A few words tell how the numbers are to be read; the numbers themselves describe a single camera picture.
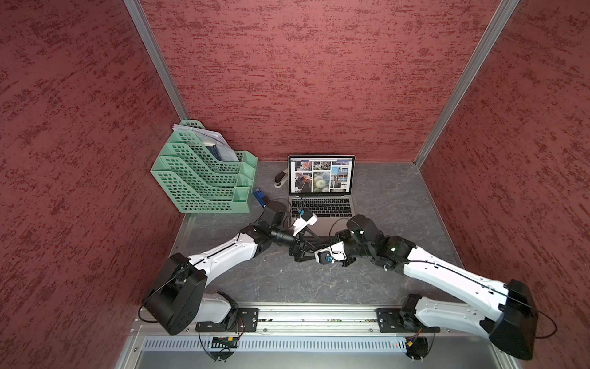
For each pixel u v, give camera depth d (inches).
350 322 29.8
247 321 29.2
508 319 15.1
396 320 28.9
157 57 32.0
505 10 27.9
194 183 38.3
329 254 24.0
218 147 40.7
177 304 16.3
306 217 26.8
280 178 43.0
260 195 41.0
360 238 22.4
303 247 27.1
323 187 41.1
